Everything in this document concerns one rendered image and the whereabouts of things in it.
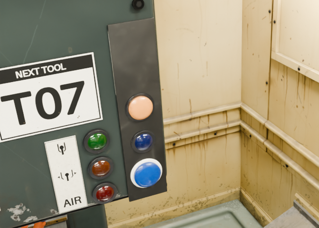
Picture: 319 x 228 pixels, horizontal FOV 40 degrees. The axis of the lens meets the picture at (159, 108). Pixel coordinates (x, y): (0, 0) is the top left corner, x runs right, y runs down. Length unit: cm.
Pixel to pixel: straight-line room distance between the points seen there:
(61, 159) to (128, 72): 11
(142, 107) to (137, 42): 7
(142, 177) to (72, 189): 7
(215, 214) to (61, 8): 166
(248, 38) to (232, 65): 13
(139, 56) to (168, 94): 123
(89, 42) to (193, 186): 154
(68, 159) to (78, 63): 10
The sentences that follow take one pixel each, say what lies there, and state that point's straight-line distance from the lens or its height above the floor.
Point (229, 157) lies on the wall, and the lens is 192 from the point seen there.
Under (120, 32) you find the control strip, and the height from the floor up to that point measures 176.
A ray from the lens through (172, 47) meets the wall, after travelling 160.
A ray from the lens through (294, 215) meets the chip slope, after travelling 164.
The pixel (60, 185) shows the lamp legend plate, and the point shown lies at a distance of 47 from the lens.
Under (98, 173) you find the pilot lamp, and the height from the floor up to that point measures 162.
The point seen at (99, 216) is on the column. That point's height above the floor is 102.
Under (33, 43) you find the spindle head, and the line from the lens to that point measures 41.
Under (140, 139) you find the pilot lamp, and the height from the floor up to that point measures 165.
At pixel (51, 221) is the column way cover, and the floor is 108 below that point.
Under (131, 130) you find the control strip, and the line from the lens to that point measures 45.
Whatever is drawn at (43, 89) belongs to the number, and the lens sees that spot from 42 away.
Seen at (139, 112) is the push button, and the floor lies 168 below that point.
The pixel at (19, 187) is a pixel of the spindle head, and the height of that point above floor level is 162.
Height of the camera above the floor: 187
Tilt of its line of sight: 26 degrees down
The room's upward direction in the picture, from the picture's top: 4 degrees counter-clockwise
